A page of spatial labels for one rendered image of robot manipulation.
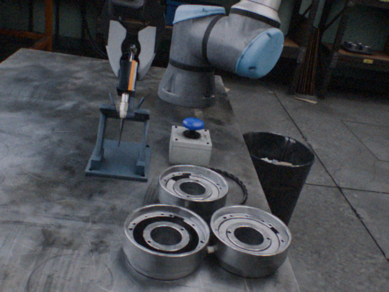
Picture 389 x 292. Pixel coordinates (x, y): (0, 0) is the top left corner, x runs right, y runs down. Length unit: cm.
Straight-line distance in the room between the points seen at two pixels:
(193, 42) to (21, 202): 55
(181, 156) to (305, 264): 130
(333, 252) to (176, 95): 129
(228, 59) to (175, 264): 57
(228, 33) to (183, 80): 17
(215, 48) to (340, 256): 137
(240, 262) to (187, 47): 61
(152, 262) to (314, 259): 157
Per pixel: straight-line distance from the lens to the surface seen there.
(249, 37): 95
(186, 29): 103
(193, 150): 76
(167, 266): 51
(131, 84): 69
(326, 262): 205
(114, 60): 70
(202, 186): 66
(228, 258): 54
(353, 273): 205
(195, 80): 105
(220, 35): 98
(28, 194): 67
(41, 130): 86
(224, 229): 58
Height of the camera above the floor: 116
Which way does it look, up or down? 25 degrees down
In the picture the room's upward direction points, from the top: 10 degrees clockwise
